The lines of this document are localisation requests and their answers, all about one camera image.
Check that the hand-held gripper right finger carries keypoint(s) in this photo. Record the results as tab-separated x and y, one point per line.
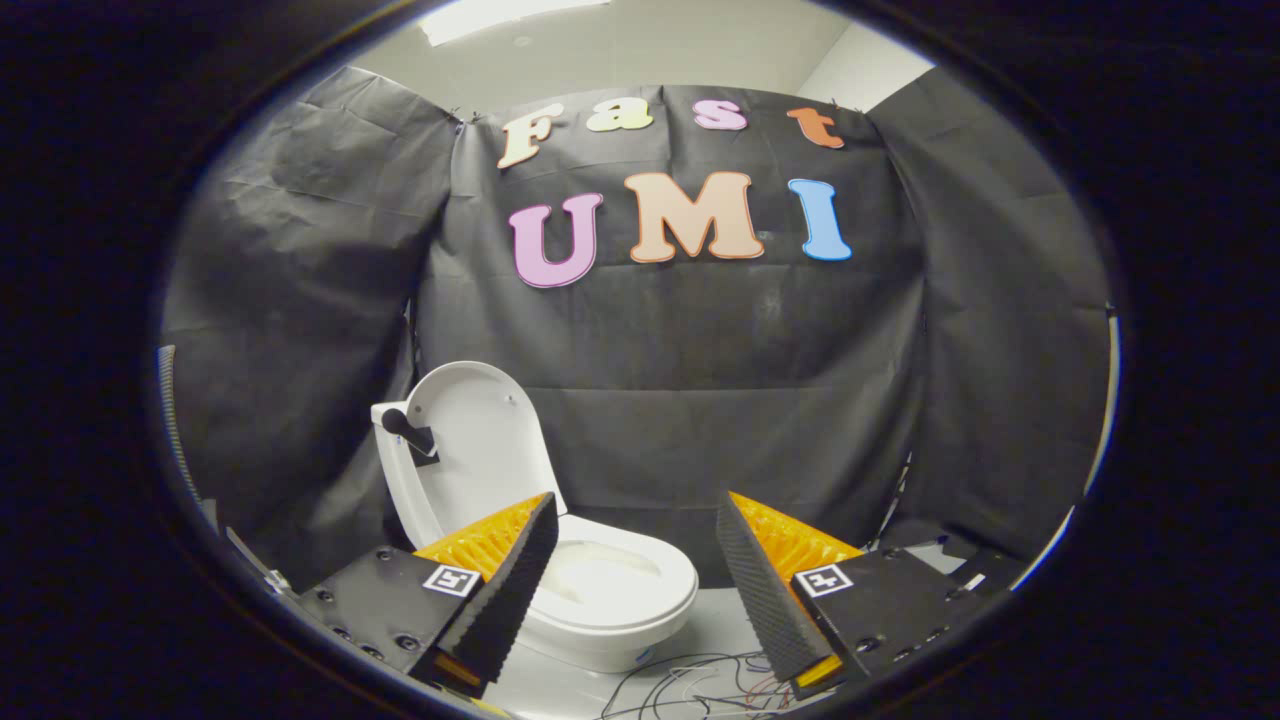
765	600

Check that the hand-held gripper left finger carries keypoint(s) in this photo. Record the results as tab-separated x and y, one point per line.
510	590

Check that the white toilet lid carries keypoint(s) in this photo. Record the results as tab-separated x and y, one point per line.
480	450

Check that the white ceramic toilet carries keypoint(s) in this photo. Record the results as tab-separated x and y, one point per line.
405	490

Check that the black box white label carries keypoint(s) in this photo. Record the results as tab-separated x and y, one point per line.
995	572

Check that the black backdrop cloth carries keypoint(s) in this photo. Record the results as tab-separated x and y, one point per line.
700	330

